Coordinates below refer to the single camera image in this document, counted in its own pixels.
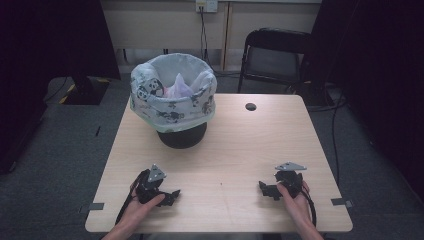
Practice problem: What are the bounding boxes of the white wall socket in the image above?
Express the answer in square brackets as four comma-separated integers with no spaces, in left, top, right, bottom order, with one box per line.
[195,0,219,14]

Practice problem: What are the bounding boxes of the black stand base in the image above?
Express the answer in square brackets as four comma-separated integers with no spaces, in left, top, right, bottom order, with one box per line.
[61,74,111,106]

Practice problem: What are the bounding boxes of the black wall socket cable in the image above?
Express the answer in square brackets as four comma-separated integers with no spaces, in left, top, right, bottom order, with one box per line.
[198,5,242,78]

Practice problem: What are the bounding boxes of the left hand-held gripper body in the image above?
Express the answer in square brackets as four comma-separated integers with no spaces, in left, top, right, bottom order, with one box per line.
[134,163,168,205]

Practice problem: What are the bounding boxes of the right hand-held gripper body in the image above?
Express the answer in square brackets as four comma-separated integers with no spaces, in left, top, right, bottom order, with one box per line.
[273,161,308,199]

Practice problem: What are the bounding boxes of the person's left hand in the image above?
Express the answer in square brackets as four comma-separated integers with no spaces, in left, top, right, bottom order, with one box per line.
[120,186,166,232]

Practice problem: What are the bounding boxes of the grey tape strip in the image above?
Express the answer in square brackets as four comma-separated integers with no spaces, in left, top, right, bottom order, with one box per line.
[79,202,105,215]
[330,197,354,209]

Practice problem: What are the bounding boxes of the crumpled pale pink plastic bag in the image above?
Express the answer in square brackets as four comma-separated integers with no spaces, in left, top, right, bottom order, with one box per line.
[164,72,196,100]

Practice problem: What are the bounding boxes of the white panda print bin liner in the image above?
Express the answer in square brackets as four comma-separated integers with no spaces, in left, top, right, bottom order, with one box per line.
[129,52,218,134]

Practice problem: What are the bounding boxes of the black floor cable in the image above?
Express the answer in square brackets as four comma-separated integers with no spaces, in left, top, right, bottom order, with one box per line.
[330,87,348,188]

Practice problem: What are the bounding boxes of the black round trash bin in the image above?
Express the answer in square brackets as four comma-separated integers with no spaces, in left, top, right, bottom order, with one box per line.
[156,121,208,150]

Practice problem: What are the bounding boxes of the black curtain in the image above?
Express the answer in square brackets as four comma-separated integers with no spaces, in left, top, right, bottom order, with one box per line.
[300,0,424,202]
[0,0,122,176]

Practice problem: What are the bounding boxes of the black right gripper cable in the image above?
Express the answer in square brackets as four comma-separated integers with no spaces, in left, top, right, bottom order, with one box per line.
[301,185,318,228]

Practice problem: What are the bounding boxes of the black folding chair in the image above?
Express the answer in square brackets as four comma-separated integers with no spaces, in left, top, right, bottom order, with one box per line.
[236,27,313,95]

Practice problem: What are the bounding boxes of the person's right hand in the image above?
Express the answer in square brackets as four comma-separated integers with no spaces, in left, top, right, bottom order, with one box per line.
[276,180,313,229]

